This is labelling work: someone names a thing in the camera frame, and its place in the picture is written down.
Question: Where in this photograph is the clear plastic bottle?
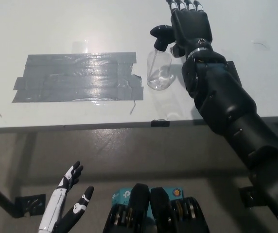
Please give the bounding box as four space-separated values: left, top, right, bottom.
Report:
146 47 173 91

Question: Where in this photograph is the teal cardboard box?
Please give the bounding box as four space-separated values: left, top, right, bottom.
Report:
111 186 185 219

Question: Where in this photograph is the black table leg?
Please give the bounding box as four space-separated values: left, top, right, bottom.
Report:
0 175 21 218

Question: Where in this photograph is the black trigger spray lid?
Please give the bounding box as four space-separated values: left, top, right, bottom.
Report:
150 25 176 52

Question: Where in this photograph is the black robot torso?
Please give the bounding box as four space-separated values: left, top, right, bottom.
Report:
102 183 211 233

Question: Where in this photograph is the grey duct tape patch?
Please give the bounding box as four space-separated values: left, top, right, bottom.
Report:
12 51 144 103

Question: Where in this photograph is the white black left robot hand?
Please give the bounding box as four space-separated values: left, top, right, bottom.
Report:
38 161 95 233

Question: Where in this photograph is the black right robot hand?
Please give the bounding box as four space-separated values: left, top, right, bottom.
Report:
165 0 214 59

